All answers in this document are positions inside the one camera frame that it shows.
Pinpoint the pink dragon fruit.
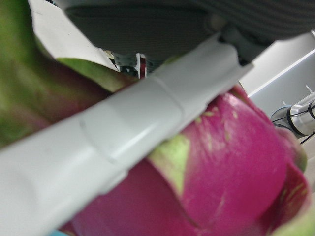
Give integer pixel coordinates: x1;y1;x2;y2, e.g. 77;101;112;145
0;0;315;236

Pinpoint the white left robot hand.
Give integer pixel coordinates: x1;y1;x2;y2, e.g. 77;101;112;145
0;0;315;236

